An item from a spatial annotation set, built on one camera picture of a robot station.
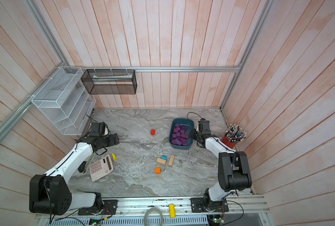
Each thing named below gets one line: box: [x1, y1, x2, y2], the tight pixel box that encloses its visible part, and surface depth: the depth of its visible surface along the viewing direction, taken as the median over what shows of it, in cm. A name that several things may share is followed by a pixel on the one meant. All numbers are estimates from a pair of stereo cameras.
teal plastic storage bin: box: [168, 117, 195, 150], surface depth 100 cm
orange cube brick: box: [154, 167, 162, 175], surface depth 87 cm
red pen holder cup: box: [221, 123, 248, 149], surface depth 85 cm
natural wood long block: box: [168, 154, 176, 167], surface depth 92 cm
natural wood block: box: [156, 157, 167, 166], surface depth 90 cm
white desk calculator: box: [88, 154, 114, 182], surface depth 87 cm
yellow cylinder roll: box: [168, 204, 176, 218], surface depth 72 cm
